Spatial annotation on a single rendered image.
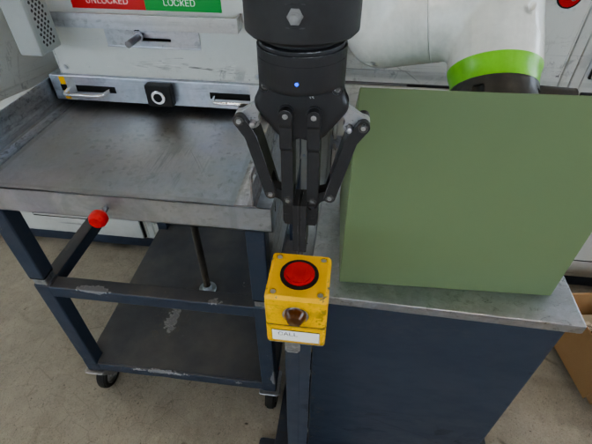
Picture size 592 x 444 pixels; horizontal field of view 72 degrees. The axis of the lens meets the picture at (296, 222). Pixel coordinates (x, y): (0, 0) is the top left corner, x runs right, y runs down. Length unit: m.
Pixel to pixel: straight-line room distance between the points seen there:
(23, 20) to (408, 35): 0.71
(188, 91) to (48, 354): 1.10
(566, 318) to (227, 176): 0.62
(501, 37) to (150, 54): 0.70
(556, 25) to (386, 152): 0.86
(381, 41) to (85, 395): 1.36
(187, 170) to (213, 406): 0.85
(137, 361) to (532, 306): 1.06
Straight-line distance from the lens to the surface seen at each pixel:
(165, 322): 1.44
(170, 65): 1.02
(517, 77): 0.65
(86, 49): 1.10
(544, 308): 0.80
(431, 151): 0.56
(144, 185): 0.82
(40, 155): 1.00
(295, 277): 0.52
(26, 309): 1.92
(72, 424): 1.56
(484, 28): 0.67
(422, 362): 0.87
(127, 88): 1.08
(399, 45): 0.71
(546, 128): 0.59
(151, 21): 0.95
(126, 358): 1.40
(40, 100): 1.15
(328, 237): 0.80
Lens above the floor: 1.30
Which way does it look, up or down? 42 degrees down
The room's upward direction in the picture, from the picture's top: straight up
